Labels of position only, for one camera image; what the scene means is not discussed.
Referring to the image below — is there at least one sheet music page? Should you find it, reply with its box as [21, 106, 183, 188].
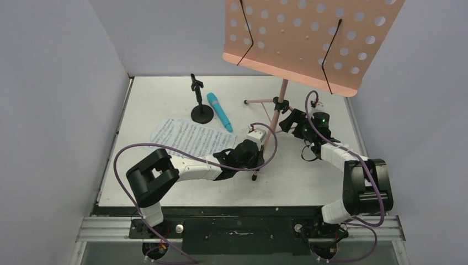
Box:
[150, 119, 176, 145]
[164, 120, 236, 157]

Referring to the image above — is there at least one pink folding music stand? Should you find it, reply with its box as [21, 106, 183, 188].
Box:
[222, 0, 407, 182]

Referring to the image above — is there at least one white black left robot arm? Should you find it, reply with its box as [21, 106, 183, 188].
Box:
[126, 140, 264, 238]

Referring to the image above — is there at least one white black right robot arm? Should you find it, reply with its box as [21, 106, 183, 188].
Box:
[279, 109, 393, 237]

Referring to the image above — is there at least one black microphone desk stand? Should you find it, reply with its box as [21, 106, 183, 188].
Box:
[190, 73, 214, 124]

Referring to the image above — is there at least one blue toy microphone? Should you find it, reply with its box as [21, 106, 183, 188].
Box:
[207, 92, 233, 133]

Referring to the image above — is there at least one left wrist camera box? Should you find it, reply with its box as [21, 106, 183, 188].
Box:
[246, 128, 267, 145]

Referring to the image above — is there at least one aluminium mounting rail frame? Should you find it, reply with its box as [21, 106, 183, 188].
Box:
[70, 216, 410, 264]

